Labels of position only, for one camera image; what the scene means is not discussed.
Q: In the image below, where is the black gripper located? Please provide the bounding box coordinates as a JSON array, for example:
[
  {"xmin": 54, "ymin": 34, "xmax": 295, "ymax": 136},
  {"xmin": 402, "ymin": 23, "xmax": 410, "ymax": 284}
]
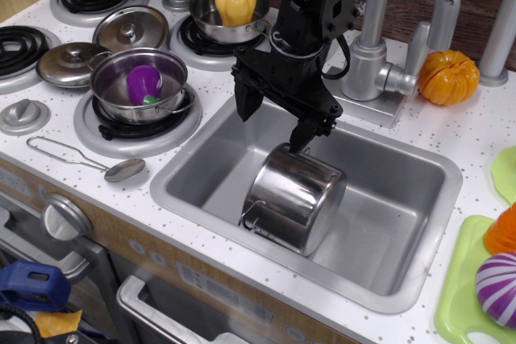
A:
[{"xmin": 231, "ymin": 46, "xmax": 343, "ymax": 154}]

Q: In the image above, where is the stainless steel pot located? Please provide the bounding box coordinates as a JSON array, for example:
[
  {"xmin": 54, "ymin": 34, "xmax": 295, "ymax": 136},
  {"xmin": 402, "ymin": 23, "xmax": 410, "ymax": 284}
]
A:
[{"xmin": 238, "ymin": 143, "xmax": 347, "ymax": 256}]

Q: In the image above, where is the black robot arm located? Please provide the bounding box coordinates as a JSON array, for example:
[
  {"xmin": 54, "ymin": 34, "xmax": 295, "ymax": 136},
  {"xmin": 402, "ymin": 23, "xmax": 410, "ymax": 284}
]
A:
[{"xmin": 231, "ymin": 0, "xmax": 359, "ymax": 154}]

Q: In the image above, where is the steel pot lid rear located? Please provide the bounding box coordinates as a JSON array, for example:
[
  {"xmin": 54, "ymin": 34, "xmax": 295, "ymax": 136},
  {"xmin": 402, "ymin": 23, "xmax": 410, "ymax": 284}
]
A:
[{"xmin": 92, "ymin": 6, "xmax": 169, "ymax": 52}]

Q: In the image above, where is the steel pot lid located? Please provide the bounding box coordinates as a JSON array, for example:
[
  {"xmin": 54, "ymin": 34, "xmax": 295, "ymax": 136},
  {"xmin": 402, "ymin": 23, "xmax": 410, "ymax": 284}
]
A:
[
  {"xmin": 92, "ymin": 6, "xmax": 169, "ymax": 52},
  {"xmin": 36, "ymin": 42, "xmax": 111, "ymax": 89}
]

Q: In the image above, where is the grey toy sink basin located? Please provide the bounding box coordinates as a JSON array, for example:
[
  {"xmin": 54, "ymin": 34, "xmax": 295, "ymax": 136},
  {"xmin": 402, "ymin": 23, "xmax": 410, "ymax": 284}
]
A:
[{"xmin": 151, "ymin": 99, "xmax": 463, "ymax": 313}]

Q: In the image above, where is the steel pot lid left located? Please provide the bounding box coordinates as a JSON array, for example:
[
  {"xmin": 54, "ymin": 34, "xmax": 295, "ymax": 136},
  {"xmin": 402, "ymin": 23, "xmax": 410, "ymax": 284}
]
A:
[{"xmin": 36, "ymin": 42, "xmax": 111, "ymax": 89}]

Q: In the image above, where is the silver toy faucet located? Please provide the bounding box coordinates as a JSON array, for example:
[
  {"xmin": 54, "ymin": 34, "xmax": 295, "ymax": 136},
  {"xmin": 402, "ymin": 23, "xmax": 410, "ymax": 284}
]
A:
[{"xmin": 324, "ymin": 0, "xmax": 461, "ymax": 128}]

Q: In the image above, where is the black coil burner rear right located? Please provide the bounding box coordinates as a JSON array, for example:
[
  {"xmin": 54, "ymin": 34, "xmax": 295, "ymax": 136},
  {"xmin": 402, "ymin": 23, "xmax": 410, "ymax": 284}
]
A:
[{"xmin": 169, "ymin": 16, "xmax": 270, "ymax": 72}]

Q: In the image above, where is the yellow toy bell pepper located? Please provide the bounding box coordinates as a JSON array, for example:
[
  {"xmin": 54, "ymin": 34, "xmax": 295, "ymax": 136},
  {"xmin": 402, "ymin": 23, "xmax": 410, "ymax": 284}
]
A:
[{"xmin": 215, "ymin": 0, "xmax": 257, "ymax": 27}]

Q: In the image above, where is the small steel pan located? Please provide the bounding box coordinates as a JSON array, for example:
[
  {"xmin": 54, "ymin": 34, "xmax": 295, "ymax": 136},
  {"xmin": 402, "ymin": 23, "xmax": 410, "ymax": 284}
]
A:
[{"xmin": 189, "ymin": 0, "xmax": 269, "ymax": 44}]

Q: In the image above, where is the black coil burner front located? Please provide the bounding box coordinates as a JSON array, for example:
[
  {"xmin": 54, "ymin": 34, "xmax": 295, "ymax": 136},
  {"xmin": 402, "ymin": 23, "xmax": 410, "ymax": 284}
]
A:
[{"xmin": 73, "ymin": 92, "xmax": 202, "ymax": 159}]

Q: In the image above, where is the purple toy eggplant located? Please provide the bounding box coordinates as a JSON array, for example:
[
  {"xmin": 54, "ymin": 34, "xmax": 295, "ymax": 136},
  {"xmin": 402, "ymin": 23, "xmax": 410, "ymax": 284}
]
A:
[{"xmin": 126, "ymin": 65, "xmax": 163, "ymax": 106}]

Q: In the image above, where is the steel pan with eggplant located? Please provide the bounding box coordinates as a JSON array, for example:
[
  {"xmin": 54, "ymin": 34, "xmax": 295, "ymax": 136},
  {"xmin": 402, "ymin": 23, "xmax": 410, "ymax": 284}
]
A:
[{"xmin": 87, "ymin": 48, "xmax": 195, "ymax": 125}]

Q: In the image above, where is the orange toy pumpkin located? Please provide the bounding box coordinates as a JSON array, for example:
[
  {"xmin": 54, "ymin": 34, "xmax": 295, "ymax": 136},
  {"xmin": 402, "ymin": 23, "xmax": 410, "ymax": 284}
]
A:
[{"xmin": 418, "ymin": 50, "xmax": 480, "ymax": 106}]

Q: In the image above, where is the grey toy oven door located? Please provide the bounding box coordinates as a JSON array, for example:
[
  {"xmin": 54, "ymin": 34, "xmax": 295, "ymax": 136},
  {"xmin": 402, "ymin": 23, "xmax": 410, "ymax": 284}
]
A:
[{"xmin": 116, "ymin": 275, "xmax": 271, "ymax": 343}]

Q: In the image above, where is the green plastic plate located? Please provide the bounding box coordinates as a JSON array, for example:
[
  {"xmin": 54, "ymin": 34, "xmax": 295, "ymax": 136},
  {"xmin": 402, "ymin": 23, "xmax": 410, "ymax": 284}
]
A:
[{"xmin": 491, "ymin": 147, "xmax": 515, "ymax": 205}]

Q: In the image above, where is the silver oven dial knob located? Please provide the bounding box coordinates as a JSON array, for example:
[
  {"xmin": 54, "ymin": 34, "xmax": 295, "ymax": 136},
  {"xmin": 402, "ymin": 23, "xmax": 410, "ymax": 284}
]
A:
[{"xmin": 40, "ymin": 193, "xmax": 94, "ymax": 242}]

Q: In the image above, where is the grey stove knob front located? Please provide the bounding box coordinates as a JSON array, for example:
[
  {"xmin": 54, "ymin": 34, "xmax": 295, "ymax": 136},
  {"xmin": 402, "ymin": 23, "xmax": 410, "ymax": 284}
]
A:
[{"xmin": 1, "ymin": 99, "xmax": 51, "ymax": 135}]

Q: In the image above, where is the orange plastic cup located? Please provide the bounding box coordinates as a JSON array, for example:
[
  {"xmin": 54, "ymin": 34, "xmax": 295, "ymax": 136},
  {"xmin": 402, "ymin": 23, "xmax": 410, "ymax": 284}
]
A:
[{"xmin": 483, "ymin": 204, "xmax": 515, "ymax": 255}]

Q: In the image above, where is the black coil burner far left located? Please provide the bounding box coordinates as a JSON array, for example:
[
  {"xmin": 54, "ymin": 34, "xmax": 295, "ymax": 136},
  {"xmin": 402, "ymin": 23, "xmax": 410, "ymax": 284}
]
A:
[{"xmin": 1, "ymin": 26, "xmax": 61, "ymax": 95}]

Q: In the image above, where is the green plastic tray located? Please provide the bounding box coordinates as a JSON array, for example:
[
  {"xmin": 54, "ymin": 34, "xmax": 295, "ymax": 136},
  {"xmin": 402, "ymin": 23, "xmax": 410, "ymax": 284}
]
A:
[{"xmin": 434, "ymin": 215, "xmax": 515, "ymax": 343}]

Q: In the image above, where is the purple white striped toy onion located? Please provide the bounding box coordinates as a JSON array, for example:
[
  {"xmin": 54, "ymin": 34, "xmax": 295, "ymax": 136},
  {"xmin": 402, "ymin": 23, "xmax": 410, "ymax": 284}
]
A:
[{"xmin": 475, "ymin": 252, "xmax": 515, "ymax": 329}]

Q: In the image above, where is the orange cloth piece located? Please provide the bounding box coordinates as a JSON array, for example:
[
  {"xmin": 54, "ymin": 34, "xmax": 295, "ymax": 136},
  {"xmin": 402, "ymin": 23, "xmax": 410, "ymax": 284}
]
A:
[{"xmin": 35, "ymin": 310, "xmax": 82, "ymax": 338}]

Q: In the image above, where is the metal wire-handled spoon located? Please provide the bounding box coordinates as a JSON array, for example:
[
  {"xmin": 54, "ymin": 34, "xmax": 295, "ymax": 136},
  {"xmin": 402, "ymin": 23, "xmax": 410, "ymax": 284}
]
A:
[{"xmin": 26, "ymin": 135, "xmax": 146, "ymax": 183}]

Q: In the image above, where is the grey vertical post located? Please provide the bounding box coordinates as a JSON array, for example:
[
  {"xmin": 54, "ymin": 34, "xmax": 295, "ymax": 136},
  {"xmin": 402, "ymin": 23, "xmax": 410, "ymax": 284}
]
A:
[{"xmin": 477, "ymin": 0, "xmax": 515, "ymax": 87}]

